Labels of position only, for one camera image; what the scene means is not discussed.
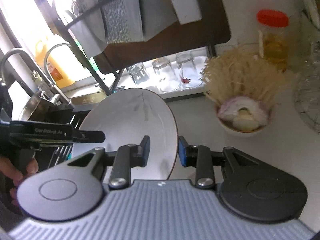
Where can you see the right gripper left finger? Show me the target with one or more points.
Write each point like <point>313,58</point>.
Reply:
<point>124,159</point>

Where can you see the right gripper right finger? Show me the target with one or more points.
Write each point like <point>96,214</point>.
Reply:
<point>201,158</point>

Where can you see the person's left hand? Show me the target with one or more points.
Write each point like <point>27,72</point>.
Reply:
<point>11,172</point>

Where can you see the black sink drain rack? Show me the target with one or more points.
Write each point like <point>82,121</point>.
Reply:
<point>62,150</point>

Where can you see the chrome faucet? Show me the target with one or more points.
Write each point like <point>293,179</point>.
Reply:
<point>55,73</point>
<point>24,74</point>

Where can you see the white bowl with onion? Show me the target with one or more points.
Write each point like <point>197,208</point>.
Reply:
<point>244,126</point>

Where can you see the halved onion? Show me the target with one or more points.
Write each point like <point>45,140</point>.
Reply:
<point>231,108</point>

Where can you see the clear glass with red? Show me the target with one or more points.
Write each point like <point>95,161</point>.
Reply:
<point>187,70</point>

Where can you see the clear glass middle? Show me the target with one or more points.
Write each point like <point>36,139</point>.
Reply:
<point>167,79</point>

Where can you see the white drying tray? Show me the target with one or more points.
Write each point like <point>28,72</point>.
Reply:
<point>200,57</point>

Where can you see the clear glass left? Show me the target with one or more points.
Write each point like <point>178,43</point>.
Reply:
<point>138,73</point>

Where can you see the dried noodle bundle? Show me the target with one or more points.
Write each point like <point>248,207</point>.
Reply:
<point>238,72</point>

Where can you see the orange detergent bottle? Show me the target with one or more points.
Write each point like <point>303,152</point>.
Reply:
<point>62,64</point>

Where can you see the jar with orange lid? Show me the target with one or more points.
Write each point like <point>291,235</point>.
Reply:
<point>273,37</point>

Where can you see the black dish rack frame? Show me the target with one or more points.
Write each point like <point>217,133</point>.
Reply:
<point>107,36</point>

